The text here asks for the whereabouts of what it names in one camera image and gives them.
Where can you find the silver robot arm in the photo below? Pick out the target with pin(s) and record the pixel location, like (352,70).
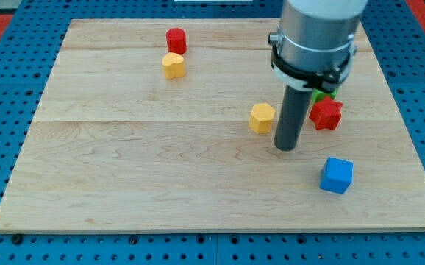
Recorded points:
(312,47)

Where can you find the yellow hexagon block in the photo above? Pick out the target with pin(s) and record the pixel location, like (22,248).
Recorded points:
(261,118)

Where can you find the yellow heart block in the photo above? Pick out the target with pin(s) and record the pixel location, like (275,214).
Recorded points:
(173,65)

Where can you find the wooden board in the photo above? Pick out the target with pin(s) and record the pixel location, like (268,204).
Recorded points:
(116,148)

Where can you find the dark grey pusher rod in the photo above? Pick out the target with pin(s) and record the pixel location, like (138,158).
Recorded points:
(295,104)

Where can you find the green block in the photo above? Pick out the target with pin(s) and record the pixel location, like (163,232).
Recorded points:
(318,95)

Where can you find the red star block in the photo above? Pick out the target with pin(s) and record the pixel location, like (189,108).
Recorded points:
(326,114)

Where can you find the blue cube block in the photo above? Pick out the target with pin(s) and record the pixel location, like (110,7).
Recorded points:
(336,175)

